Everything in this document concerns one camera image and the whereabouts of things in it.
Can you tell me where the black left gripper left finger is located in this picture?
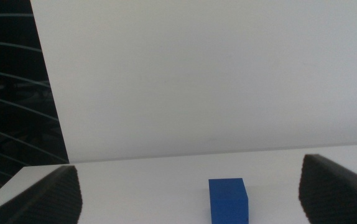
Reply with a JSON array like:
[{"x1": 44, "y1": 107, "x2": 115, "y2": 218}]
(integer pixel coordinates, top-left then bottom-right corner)
[{"x1": 0, "y1": 165, "x2": 83, "y2": 224}]

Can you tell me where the black striped background panel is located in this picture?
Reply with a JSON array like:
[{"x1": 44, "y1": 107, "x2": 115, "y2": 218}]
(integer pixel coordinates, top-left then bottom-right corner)
[{"x1": 0, "y1": 0, "x2": 70, "y2": 208}]

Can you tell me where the blue cube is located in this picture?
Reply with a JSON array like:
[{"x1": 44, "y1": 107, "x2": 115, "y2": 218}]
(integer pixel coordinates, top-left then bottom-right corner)
[{"x1": 208, "y1": 177, "x2": 249, "y2": 224}]

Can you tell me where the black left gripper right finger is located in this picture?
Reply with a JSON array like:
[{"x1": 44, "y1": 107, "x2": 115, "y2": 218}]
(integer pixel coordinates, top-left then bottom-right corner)
[{"x1": 298, "y1": 154, "x2": 357, "y2": 224}]

